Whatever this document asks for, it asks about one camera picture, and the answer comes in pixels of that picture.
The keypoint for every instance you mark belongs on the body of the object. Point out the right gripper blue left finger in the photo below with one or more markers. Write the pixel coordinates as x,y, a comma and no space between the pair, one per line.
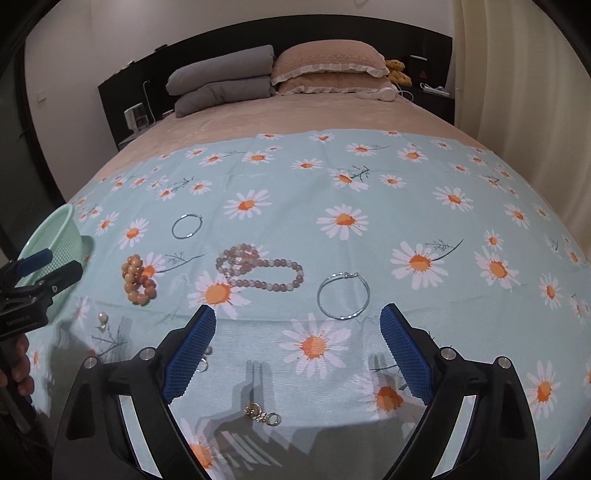
182,351

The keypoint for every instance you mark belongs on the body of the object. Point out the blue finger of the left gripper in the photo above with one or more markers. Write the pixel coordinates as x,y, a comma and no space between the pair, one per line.
27,266
56,281

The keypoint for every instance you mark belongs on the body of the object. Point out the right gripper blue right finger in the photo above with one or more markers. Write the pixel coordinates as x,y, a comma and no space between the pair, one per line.
404,344

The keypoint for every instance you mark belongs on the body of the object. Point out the mint green mesh basket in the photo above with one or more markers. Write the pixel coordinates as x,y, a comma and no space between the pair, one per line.
59,234

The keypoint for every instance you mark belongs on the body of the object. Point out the crystal earring with ring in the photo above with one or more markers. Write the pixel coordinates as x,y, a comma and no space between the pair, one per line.
256,413

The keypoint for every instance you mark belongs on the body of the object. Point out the large silver hoop earring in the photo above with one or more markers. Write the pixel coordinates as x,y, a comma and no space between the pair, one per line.
186,226

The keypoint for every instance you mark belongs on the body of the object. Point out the left hand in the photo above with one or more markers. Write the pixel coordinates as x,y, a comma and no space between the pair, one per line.
20,371

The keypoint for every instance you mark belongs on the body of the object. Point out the pearl earring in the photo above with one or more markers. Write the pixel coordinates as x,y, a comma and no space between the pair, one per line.
103,319

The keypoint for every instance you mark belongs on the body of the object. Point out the daisy print blue cloth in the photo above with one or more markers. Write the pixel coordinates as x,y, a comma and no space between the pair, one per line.
478,259

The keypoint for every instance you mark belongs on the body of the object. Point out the grey nightstand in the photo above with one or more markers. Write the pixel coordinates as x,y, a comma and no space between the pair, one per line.
122,144

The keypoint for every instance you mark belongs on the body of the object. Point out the small white appliance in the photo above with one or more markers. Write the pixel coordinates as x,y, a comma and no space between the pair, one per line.
136,118

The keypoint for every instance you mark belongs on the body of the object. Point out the black headboard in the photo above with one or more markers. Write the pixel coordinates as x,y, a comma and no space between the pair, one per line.
144,80

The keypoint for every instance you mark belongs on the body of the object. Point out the white headphones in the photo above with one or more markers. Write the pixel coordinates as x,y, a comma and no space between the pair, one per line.
387,94

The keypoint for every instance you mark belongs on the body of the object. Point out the white power strip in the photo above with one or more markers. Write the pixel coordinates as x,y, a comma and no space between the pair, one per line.
438,91

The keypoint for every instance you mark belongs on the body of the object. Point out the beige bed cover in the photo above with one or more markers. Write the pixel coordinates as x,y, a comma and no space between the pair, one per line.
298,145

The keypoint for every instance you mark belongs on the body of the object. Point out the lower beige ruffled pillow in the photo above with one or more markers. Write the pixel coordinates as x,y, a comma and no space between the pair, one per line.
344,83

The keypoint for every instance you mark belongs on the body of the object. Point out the beige ruffled pillow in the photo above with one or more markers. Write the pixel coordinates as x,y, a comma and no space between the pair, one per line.
328,56
344,83

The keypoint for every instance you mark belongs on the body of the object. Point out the brown teddy bear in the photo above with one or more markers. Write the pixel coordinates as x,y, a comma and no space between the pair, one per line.
396,73

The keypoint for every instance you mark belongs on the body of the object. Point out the cream curtain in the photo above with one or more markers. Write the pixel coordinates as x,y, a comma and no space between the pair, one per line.
522,91

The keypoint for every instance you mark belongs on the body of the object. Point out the lower grey folded blanket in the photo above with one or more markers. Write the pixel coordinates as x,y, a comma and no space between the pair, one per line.
224,92

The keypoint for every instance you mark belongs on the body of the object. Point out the grey folded blanket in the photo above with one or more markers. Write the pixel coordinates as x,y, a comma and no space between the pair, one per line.
244,64
224,92

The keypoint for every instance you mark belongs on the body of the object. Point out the upper beige ruffled pillow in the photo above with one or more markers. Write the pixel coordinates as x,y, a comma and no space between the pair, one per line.
328,56

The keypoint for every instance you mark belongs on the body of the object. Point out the upper grey folded blanket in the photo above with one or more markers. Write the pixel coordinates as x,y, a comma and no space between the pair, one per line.
244,64

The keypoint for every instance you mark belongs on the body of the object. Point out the small silver ring earring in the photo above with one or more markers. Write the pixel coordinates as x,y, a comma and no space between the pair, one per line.
203,365

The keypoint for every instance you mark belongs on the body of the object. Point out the wall switch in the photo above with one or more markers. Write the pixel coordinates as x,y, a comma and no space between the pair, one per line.
41,97

